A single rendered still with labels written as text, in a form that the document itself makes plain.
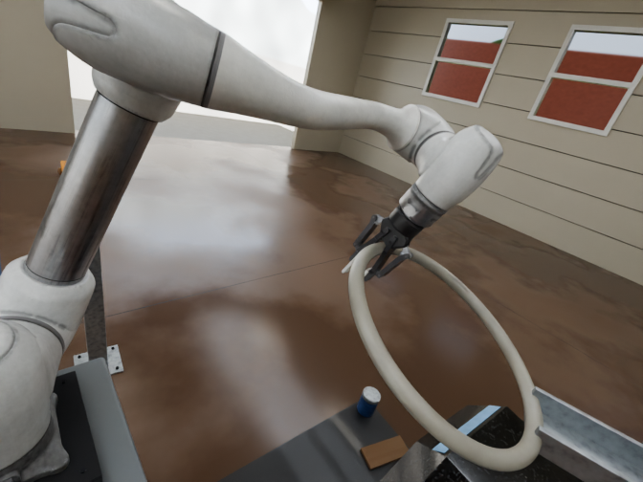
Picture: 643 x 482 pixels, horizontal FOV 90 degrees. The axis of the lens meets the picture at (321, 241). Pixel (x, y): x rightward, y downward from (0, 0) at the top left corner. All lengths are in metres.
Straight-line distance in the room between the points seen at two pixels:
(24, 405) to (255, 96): 0.61
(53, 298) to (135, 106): 0.41
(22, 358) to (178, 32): 0.55
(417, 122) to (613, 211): 6.22
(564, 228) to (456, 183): 6.33
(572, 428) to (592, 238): 6.12
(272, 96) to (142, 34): 0.16
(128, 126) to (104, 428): 0.64
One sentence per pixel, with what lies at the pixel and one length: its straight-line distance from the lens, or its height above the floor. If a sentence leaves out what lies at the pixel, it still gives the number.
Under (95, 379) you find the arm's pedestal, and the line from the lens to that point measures 1.04.
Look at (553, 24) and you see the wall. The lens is 7.44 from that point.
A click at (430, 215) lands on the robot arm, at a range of 0.69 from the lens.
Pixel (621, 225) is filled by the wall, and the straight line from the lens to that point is 6.87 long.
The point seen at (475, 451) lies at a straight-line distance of 0.61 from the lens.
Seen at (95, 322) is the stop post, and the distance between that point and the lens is 1.93.
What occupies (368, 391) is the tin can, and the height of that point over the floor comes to 0.14.
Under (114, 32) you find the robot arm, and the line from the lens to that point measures 0.48.
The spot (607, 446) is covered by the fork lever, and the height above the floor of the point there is 1.08.
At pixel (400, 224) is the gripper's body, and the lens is 0.71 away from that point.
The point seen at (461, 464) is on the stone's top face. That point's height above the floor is 0.82.
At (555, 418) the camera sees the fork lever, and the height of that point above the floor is 1.08.
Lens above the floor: 1.57
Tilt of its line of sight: 25 degrees down
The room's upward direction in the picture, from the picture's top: 15 degrees clockwise
